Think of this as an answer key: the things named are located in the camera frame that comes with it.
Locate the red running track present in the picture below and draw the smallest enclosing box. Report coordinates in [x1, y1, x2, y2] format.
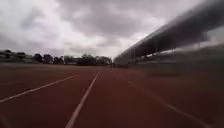
[0, 63, 224, 128]

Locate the distant row of trees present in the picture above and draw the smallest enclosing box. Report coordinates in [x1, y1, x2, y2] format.
[0, 49, 114, 66]

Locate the roofed grandstand building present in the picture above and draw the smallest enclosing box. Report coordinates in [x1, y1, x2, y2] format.
[113, 0, 224, 69]

